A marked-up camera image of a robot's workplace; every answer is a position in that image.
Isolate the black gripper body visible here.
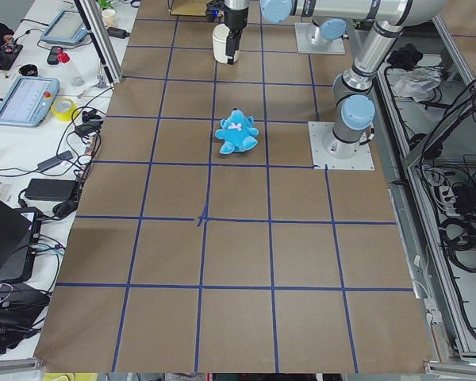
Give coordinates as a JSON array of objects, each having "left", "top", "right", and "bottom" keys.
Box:
[{"left": 224, "top": 7, "right": 248, "bottom": 39}]

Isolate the white trash can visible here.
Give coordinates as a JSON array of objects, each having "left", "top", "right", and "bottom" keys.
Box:
[{"left": 213, "top": 24, "right": 240, "bottom": 64}]

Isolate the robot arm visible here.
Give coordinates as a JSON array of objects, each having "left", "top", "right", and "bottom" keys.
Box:
[
  {"left": 260, "top": 0, "right": 445, "bottom": 159},
  {"left": 206, "top": 1, "right": 346, "bottom": 65}
]

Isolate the blue teddy bear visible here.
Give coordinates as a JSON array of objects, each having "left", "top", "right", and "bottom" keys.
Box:
[{"left": 215, "top": 109, "right": 259, "bottom": 155}]

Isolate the paper cup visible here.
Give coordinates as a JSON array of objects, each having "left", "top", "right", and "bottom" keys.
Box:
[{"left": 102, "top": 9, "right": 117, "bottom": 28}]

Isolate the far teach pendant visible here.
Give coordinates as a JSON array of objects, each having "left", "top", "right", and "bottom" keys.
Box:
[{"left": 40, "top": 10, "right": 88, "bottom": 45}]

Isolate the teach pendant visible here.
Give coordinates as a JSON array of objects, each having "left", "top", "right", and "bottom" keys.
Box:
[
  {"left": 40, "top": 10, "right": 88, "bottom": 45},
  {"left": 0, "top": 76, "right": 60, "bottom": 127}
]

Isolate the black red remote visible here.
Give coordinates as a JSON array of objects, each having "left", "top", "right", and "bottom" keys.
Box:
[{"left": 47, "top": 46, "right": 71, "bottom": 66}]

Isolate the yellow tape roll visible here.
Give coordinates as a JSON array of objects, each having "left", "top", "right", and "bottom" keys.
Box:
[{"left": 50, "top": 98, "right": 79, "bottom": 121}]

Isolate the near teach pendant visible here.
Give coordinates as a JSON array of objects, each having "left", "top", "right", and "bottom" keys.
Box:
[{"left": 0, "top": 76, "right": 60, "bottom": 127}]

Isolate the black power adapter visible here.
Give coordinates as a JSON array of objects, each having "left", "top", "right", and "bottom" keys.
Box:
[{"left": 25, "top": 179, "right": 78, "bottom": 202}]

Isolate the black laptop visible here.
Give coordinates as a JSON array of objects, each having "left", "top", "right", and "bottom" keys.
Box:
[{"left": 0, "top": 200, "right": 41, "bottom": 284}]

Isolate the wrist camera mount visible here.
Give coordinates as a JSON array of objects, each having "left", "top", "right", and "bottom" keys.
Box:
[{"left": 205, "top": 0, "right": 225, "bottom": 22}]

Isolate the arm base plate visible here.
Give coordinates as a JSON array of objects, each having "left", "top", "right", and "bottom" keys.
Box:
[
  {"left": 295, "top": 19, "right": 345, "bottom": 55},
  {"left": 308, "top": 121, "right": 374, "bottom": 171}
]

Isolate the aluminium frame post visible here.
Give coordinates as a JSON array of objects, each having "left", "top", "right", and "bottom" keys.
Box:
[{"left": 74, "top": 0, "right": 123, "bottom": 84}]

